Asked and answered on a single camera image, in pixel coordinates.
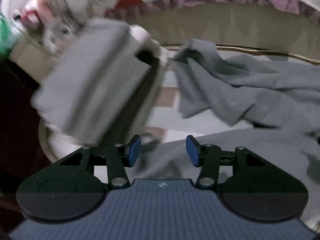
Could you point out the grey fabric storage box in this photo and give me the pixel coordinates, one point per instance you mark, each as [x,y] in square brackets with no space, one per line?
[94,79]

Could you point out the green plastic bottle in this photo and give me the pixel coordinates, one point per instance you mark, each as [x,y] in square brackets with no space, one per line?
[9,36]

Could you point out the grey sweatshirt garment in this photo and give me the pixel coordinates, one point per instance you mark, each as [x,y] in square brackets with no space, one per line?
[273,164]

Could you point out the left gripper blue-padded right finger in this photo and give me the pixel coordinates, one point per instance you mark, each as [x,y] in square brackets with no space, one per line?
[207,157]

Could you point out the checkered floor mat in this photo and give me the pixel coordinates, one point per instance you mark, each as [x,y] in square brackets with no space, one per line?
[158,118]

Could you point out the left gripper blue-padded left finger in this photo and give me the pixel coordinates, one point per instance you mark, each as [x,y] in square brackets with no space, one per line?
[120,156]

